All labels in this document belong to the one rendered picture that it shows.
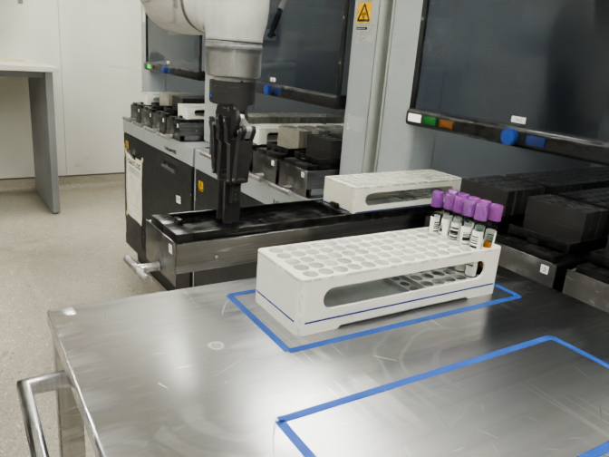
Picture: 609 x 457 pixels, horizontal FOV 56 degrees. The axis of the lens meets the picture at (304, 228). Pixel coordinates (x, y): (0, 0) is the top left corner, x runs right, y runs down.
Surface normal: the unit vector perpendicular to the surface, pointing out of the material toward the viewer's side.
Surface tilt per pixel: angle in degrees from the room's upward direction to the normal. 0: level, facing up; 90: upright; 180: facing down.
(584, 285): 90
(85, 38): 90
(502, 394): 0
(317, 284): 90
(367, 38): 90
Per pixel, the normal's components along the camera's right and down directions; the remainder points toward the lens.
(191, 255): 0.55, 0.29
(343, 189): -0.83, 0.11
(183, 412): 0.07, -0.95
